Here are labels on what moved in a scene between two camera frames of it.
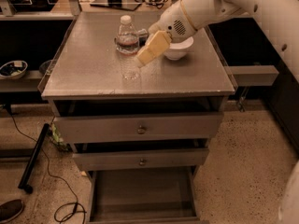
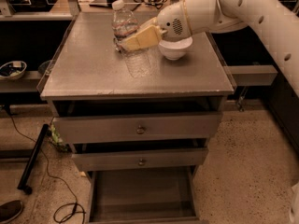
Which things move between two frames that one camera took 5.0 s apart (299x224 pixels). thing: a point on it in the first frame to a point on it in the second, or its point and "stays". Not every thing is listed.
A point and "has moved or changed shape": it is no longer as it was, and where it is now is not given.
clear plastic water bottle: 127,46 has moved or changed shape
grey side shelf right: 254,75 stays
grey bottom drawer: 159,195 stays
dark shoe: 10,210 stays
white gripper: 169,22 to 170,22
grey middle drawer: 141,160 stays
